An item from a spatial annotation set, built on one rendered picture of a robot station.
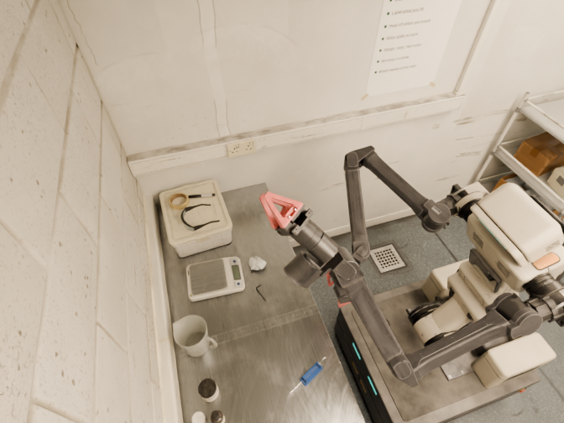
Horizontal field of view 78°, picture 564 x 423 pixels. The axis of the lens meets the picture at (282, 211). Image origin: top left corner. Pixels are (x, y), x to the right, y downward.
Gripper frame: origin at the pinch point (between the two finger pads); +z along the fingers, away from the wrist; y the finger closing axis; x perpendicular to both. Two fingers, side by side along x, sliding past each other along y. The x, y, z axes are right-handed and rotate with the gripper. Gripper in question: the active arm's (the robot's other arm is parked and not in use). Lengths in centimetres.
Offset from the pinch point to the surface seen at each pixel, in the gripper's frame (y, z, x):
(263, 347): 71, -51, -29
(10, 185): -0.2, 35.6, -28.8
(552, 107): 78, -121, 197
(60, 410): -1, 4, -52
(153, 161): 106, 36, 6
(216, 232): 97, -8, -2
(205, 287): 92, -20, -25
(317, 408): 52, -74, -33
